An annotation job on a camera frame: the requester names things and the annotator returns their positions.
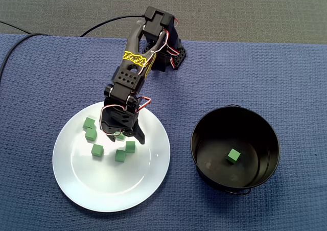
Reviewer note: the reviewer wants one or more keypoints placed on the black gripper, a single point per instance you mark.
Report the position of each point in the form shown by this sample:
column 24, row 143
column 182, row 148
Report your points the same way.
column 126, row 131

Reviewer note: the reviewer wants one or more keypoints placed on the green cube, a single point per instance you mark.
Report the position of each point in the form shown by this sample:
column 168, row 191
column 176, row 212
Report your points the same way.
column 89, row 123
column 97, row 150
column 120, row 156
column 120, row 135
column 233, row 156
column 130, row 147
column 91, row 134

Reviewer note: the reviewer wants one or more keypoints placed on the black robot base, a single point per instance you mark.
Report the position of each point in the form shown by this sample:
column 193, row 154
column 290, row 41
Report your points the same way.
column 180, row 56

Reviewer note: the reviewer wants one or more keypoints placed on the white round plate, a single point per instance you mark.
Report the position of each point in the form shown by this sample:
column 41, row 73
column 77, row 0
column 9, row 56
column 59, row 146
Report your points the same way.
column 115, row 185

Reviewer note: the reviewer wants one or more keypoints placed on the black metal bucket container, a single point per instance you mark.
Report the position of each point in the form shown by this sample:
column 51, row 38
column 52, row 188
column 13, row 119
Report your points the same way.
column 255, row 134

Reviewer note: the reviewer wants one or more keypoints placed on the blue waffle weave cloth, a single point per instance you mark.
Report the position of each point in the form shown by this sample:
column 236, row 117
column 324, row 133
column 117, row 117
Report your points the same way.
column 38, row 100

